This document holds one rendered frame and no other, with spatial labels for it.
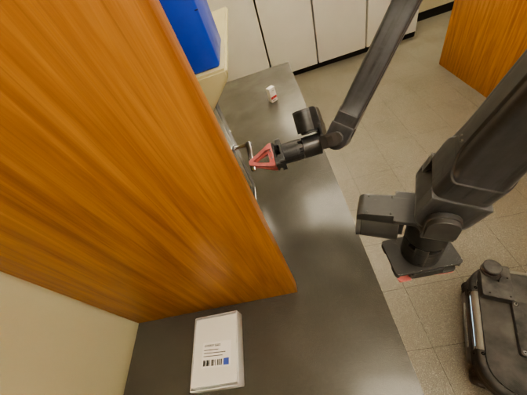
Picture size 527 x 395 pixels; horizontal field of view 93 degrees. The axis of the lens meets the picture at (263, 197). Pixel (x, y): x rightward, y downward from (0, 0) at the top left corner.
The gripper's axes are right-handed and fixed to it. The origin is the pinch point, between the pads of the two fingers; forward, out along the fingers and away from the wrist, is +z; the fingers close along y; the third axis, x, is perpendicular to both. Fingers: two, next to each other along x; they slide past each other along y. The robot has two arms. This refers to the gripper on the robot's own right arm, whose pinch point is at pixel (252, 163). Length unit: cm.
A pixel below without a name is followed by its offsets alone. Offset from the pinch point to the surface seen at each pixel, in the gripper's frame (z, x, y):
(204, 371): 22, 48, 9
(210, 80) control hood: -3.5, 0.2, 40.0
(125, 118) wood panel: 4.7, 5.5, 46.2
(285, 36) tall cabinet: -46, -206, -212
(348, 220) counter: -22.7, 22.5, -12.8
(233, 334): 14.6, 42.2, 5.0
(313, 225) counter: -11.9, 21.2, -13.6
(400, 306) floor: -48, 77, -89
